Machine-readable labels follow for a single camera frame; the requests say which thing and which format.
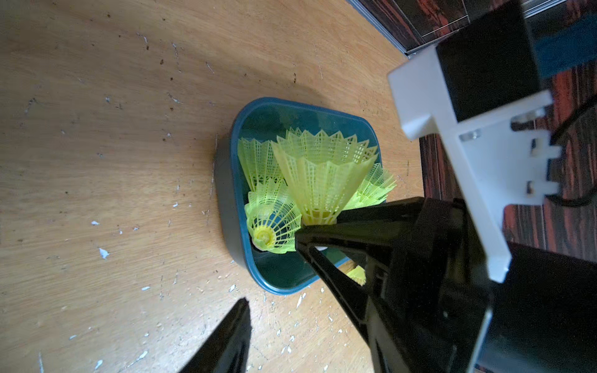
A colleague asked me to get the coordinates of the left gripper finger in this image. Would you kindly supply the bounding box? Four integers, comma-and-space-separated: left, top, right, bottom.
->
180, 298, 252, 373

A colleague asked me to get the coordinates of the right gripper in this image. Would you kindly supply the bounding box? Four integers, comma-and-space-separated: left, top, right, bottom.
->
295, 197, 494, 372

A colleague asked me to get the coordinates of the yellow shuttlecock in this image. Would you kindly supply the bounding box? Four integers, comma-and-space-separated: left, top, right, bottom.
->
347, 266, 366, 286
244, 180, 302, 255
344, 163, 396, 211
237, 138, 284, 191
272, 128, 378, 225

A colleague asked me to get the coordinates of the teal plastic storage box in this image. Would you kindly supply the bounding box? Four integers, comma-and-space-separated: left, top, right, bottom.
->
214, 97, 379, 295

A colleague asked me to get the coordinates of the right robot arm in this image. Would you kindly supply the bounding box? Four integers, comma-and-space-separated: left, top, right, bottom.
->
295, 197, 596, 372

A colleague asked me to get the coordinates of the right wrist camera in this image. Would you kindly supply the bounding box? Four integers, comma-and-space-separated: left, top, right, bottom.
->
388, 1, 561, 282

